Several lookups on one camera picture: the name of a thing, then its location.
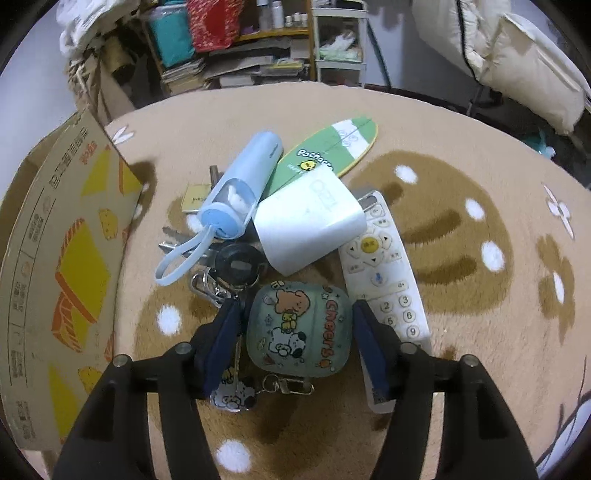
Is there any teal storage bag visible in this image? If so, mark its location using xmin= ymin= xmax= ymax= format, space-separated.
xmin=147 ymin=1 xmax=195 ymax=68

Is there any puppy charm keychain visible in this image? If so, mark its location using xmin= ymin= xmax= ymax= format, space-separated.
xmin=209 ymin=336 xmax=317 ymax=414

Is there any light blue bottle with strap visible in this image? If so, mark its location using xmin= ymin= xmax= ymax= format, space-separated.
xmin=154 ymin=131 xmax=283 ymax=286

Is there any silver carabiner clip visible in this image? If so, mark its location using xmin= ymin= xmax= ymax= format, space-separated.
xmin=189 ymin=269 xmax=228 ymax=309

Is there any beige patterned carpet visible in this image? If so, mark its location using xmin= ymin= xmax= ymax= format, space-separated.
xmin=41 ymin=81 xmax=591 ymax=480

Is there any cartoon earbuds case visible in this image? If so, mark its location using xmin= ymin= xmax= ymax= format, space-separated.
xmin=245 ymin=281 xmax=353 ymax=378

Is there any white utility cart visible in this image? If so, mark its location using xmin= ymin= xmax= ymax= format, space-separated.
xmin=311 ymin=0 xmax=369 ymax=87

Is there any wooden bookshelf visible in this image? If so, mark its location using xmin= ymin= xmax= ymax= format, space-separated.
xmin=137 ymin=1 xmax=317 ymax=96

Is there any stack of books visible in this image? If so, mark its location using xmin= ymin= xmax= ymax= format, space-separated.
xmin=160 ymin=58 xmax=209 ymax=96

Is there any green Pochacco oval board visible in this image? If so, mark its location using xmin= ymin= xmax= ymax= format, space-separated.
xmin=262 ymin=116 xmax=379 ymax=200

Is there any cream bedding pillow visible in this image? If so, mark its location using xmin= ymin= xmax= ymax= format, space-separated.
xmin=412 ymin=0 xmax=590 ymax=136

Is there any black car key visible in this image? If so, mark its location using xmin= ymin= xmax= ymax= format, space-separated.
xmin=213 ymin=242 xmax=266 ymax=290

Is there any white remote control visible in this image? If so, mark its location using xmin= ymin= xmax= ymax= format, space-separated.
xmin=339 ymin=190 xmax=432 ymax=414

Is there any cardboard box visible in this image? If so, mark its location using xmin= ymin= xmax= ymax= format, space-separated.
xmin=1 ymin=111 xmax=142 ymax=451

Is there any red gift bag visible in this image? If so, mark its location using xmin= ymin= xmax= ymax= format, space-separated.
xmin=186 ymin=0 xmax=243 ymax=53

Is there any gold card tag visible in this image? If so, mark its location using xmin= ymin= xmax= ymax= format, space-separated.
xmin=181 ymin=184 xmax=211 ymax=214

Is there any white puffy jacket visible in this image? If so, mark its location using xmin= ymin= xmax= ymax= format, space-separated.
xmin=56 ymin=0 xmax=152 ymax=60

